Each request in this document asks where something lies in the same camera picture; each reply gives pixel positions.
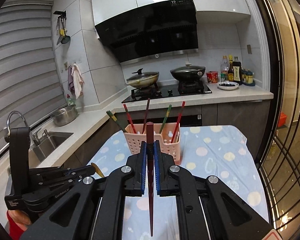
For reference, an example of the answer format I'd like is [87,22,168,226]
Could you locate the chrome faucet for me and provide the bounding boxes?
[4,110,42,147]

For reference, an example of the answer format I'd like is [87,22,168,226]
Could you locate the white towel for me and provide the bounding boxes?
[71,63,85,100]

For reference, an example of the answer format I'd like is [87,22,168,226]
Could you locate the beige frying pan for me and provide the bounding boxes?
[126,68,160,88]

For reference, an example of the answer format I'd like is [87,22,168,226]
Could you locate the gold leaf spoon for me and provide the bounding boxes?
[91,163,105,178]

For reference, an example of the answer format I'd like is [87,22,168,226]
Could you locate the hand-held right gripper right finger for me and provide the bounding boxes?
[154,139,281,240]

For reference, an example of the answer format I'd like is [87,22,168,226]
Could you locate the red instant noodle cup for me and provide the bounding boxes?
[206,71,219,84]

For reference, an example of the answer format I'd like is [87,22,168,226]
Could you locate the dark soy sauce bottle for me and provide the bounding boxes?
[232,56,242,85]

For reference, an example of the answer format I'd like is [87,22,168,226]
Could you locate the person's left forearm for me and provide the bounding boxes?
[7,220,28,240]

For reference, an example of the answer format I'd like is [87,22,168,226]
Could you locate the black wok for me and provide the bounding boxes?
[170,62,206,82]

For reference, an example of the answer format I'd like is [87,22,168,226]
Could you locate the steel sink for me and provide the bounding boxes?
[29,131,74,162]

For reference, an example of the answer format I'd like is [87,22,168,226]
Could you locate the black range hood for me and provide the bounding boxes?
[94,0,199,63]

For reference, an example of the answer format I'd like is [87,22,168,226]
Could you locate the white plate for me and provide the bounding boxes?
[217,81,239,90]

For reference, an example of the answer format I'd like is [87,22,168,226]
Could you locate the pink perforated utensil basket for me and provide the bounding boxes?
[123,124,181,165]

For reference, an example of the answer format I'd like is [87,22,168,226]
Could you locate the glass sliding door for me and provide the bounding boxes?
[252,0,300,230]

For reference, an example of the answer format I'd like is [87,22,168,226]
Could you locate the red chopstick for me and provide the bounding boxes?
[170,101,186,144]
[122,103,137,134]

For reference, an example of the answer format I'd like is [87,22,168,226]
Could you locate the green chopstick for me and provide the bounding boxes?
[159,104,172,134]
[106,110,127,133]

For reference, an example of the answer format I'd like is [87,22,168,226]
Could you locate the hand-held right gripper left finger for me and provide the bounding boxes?
[20,141,148,240]

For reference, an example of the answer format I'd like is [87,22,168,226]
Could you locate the blue printed tablecloth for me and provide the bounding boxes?
[86,125,269,240]

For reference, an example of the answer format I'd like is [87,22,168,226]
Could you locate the purple towel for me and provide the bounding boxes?
[67,66,75,94]

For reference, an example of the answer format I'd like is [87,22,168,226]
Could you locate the person's left hand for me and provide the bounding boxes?
[7,209,32,227]

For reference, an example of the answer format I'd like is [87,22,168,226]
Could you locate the steel basin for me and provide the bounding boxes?
[50,104,78,127]

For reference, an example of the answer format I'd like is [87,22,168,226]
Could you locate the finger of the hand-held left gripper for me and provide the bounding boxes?
[64,166,96,181]

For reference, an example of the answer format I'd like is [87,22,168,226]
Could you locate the brown sauce bottle yellow cap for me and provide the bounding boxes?
[227,54,235,82]

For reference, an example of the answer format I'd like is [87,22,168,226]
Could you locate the black gas stove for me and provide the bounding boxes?
[122,81,212,103]

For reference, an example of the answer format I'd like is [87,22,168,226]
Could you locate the white wall cabinet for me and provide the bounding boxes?
[90,0,252,25]

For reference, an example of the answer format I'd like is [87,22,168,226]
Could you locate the clear plastic bottle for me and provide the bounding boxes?
[220,56,229,82]

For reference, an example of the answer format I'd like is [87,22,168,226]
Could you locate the brown chopstick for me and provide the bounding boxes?
[142,98,151,134]

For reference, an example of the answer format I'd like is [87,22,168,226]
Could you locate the grey window blind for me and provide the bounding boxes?
[0,4,67,153]

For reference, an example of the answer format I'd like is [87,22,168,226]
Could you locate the hanging metal spatula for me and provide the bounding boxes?
[56,17,63,46]

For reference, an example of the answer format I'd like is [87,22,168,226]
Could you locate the maroon chopstick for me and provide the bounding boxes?
[145,121,155,237]

